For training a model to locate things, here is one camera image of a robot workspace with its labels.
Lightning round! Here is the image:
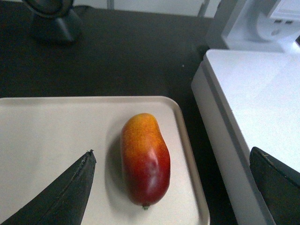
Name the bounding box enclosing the dark red mango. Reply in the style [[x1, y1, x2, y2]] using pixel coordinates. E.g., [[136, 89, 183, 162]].
[[120, 113, 171, 210]]

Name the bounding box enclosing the black barcode scanner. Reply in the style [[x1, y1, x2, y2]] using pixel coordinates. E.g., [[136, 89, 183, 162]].
[[23, 0, 82, 44]]

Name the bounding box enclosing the white receipt printer kiosk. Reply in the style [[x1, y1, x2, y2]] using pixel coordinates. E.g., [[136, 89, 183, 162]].
[[221, 0, 300, 53]]

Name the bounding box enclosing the white checkout scale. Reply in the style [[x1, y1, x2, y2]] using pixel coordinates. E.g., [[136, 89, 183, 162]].
[[191, 49, 300, 225]]

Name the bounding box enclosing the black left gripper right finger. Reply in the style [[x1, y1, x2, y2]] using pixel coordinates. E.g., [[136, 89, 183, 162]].
[[249, 147, 300, 225]]

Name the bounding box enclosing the beige plastic tray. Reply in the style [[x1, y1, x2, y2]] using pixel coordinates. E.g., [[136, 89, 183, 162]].
[[0, 96, 210, 225]]

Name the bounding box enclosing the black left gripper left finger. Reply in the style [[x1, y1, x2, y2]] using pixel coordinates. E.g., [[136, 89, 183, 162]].
[[2, 150, 97, 225]]

